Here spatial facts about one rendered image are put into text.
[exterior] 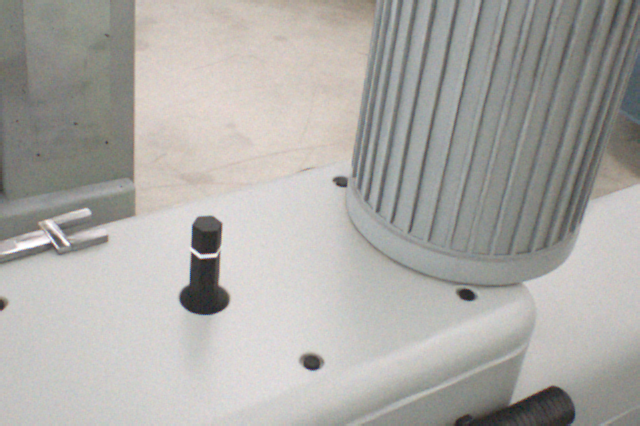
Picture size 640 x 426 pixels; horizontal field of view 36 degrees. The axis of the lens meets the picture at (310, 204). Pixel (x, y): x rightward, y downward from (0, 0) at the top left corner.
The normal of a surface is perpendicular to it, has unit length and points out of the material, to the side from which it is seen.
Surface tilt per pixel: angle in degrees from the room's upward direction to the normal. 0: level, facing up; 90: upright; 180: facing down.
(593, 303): 0
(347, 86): 0
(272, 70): 0
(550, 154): 90
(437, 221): 90
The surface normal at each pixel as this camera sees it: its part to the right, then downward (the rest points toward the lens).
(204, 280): 0.25, 0.58
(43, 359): 0.11, -0.81
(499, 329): 0.46, -0.20
